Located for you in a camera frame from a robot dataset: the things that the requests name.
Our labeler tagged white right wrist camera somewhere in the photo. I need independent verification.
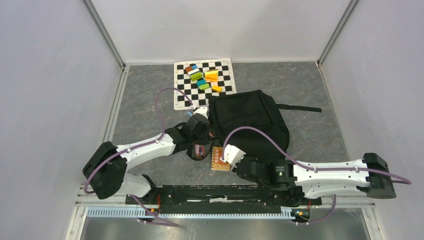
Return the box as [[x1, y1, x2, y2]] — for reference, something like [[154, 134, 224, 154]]
[[220, 144, 246, 167]]

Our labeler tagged yellow orange block stack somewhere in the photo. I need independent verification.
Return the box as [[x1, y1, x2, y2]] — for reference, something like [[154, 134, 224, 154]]
[[203, 69, 219, 82]]

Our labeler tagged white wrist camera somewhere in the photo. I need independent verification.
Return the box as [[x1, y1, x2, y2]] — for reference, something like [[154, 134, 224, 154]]
[[193, 106, 210, 119], [220, 144, 246, 167]]

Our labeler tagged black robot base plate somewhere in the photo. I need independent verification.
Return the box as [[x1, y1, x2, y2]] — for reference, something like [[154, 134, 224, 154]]
[[139, 185, 322, 214]]

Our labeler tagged teal toy block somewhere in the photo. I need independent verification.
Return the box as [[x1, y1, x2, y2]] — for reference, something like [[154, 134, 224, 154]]
[[196, 79, 207, 87]]

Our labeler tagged green toy block stack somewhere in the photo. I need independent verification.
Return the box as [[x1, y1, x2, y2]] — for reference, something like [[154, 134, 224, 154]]
[[189, 72, 203, 82]]

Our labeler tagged brown blue white block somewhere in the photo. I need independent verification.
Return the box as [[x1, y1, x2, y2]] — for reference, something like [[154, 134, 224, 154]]
[[184, 65, 201, 76]]

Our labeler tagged black white chessboard mat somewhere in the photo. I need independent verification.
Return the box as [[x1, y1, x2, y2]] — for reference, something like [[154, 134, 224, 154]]
[[173, 58, 237, 111]]

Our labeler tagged small yellow toy block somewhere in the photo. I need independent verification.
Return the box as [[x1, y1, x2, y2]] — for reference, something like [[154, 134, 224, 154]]
[[211, 85, 222, 93]]

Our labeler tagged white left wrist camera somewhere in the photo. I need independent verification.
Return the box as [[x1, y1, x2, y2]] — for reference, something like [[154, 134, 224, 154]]
[[193, 106, 210, 119]]

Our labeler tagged light green toy block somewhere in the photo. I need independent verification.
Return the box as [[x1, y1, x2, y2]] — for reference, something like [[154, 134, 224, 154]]
[[198, 83, 210, 91]]

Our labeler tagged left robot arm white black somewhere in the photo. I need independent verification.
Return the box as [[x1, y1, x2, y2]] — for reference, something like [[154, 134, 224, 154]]
[[82, 113, 210, 204]]

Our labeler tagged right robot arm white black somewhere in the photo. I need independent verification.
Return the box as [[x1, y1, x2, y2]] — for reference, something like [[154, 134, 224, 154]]
[[234, 153, 397, 204]]

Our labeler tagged black student backpack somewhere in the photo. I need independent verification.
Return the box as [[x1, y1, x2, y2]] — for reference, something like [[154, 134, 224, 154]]
[[207, 90, 322, 164]]

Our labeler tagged pink lid marker case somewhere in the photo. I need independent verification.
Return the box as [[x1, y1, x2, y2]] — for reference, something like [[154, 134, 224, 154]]
[[194, 144, 206, 158]]

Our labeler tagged slotted cable duct rail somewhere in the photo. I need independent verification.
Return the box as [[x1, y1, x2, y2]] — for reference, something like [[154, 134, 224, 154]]
[[87, 206, 295, 220]]

